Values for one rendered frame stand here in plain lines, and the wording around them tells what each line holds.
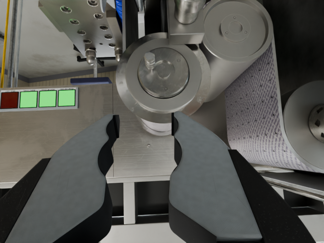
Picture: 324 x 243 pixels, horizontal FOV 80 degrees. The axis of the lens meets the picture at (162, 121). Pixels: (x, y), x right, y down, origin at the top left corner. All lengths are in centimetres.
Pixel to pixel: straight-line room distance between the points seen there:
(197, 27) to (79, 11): 33
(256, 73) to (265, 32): 8
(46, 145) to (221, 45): 58
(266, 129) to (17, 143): 69
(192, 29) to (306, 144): 24
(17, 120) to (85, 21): 38
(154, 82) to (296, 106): 22
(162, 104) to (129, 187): 40
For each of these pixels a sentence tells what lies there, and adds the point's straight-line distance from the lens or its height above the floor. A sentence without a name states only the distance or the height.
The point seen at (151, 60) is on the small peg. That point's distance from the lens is 27.
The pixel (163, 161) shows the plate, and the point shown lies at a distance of 61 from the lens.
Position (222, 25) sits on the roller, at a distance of 36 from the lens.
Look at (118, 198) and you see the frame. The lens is 72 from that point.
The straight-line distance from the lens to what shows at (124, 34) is 35.
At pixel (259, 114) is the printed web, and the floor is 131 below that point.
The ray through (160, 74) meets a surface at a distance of 29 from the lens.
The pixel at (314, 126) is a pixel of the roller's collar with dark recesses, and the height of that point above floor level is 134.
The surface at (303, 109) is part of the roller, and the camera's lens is 37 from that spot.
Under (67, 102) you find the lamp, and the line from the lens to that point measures 69.
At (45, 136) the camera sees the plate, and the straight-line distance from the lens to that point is 71.
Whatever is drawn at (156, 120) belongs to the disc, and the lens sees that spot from 29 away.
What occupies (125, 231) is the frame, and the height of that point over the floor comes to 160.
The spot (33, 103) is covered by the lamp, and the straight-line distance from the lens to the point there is 74.
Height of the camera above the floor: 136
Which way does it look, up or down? 8 degrees down
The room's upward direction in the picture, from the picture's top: 177 degrees clockwise
